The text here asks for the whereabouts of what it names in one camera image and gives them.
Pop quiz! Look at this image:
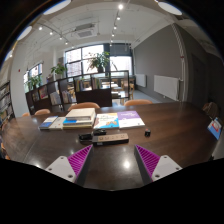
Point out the wooden tables and chairs group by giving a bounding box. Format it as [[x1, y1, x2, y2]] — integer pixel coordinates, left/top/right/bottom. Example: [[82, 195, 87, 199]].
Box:
[[111, 76, 136, 101]]

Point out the thin white book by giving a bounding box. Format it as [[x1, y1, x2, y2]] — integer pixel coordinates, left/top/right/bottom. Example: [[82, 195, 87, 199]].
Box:
[[49, 116, 67, 131]]

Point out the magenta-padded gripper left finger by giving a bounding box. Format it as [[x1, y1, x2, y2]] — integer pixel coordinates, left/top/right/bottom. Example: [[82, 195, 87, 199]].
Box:
[[44, 143, 95, 187]]

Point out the black coiled cable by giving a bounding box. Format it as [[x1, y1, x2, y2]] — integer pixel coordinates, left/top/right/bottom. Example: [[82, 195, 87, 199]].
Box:
[[78, 129, 108, 142]]

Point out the dark open shelf unit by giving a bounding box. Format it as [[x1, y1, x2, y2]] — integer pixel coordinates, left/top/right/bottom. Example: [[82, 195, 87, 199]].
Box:
[[25, 69, 131, 116]]

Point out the tan book under stack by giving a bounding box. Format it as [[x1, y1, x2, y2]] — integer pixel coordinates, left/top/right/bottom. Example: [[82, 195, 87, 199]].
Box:
[[62, 123, 94, 130]]

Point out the purple and white book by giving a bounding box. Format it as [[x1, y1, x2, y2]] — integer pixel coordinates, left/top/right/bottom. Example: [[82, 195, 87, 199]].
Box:
[[116, 110, 146, 130]]

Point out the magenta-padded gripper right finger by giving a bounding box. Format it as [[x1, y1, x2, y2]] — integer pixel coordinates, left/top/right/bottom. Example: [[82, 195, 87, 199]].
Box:
[[133, 144, 184, 186]]

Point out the white vertical wall pipe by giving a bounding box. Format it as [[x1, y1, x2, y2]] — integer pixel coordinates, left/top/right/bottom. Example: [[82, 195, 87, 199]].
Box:
[[171, 23, 187, 103]]

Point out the small potted window plant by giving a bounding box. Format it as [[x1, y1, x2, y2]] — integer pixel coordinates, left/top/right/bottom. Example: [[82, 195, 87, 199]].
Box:
[[28, 74, 44, 90]]

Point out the large white wall radiator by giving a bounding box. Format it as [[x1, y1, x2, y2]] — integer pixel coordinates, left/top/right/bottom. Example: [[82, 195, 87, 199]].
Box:
[[153, 74, 181, 102]]

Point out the thick cream hardcover book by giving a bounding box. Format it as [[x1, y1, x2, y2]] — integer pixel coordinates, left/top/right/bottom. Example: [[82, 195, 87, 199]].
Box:
[[65, 107, 97, 122]]

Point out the large potted green plant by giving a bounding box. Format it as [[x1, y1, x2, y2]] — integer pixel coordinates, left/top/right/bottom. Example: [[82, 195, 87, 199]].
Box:
[[87, 50, 111, 74]]

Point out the brown wooden chair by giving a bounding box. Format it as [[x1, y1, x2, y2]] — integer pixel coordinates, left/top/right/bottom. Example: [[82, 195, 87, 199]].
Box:
[[201, 101, 221, 121]]

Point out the ceiling spotlights group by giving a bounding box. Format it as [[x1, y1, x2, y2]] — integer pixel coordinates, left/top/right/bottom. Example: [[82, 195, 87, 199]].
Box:
[[36, 3, 125, 46]]

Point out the wall bookshelf unit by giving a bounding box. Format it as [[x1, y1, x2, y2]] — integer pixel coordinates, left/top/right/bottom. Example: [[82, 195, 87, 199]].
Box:
[[0, 80, 16, 130]]

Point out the thin blue book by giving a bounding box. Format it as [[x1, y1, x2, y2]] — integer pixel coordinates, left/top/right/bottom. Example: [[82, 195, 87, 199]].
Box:
[[38, 115, 59, 131]]

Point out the small white wall radiator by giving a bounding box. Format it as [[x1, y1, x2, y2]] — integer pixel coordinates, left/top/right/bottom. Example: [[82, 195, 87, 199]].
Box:
[[134, 73, 148, 89]]

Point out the colourful cartoon cover book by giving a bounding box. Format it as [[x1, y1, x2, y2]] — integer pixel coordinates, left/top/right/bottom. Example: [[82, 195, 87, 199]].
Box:
[[92, 112, 120, 130]]

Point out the ceiling air conditioner unit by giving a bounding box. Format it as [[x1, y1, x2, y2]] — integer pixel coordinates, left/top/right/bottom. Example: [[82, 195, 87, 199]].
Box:
[[73, 22, 99, 40]]

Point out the medium potted green plant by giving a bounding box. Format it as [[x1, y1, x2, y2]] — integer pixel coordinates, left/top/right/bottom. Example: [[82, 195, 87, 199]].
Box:
[[50, 63, 68, 80]]

